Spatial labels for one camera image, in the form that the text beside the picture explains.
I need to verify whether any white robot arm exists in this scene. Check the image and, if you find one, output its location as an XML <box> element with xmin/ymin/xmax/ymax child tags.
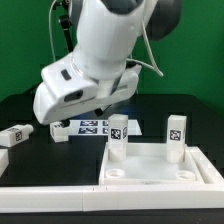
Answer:
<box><xmin>33</xmin><ymin>0</ymin><xmax>182</xmax><ymax>125</ymax></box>

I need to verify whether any white L-shaped fence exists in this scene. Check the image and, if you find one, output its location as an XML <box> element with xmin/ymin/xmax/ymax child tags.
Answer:
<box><xmin>0</xmin><ymin>147</ymin><xmax>224</xmax><ymax>213</ymax></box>

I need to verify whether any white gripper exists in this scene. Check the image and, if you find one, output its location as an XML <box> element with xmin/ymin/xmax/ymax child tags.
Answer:
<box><xmin>33</xmin><ymin>54</ymin><xmax>141</xmax><ymax>128</ymax></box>

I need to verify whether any white marker base plate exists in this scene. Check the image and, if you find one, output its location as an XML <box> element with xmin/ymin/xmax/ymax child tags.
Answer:
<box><xmin>68</xmin><ymin>119</ymin><xmax>142</xmax><ymax>136</ymax></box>

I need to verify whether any white square table top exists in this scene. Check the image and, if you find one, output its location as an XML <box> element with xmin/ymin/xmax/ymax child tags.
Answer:
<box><xmin>99</xmin><ymin>143</ymin><xmax>204</xmax><ymax>185</ymax></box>

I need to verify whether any white block with tag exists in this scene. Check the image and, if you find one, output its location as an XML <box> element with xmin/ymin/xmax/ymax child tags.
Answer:
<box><xmin>50</xmin><ymin>122</ymin><xmax>68</xmax><ymax>143</ymax></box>

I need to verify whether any white cable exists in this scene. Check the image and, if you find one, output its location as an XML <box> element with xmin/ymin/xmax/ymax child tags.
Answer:
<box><xmin>48</xmin><ymin>0</ymin><xmax>60</xmax><ymax>63</ymax></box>

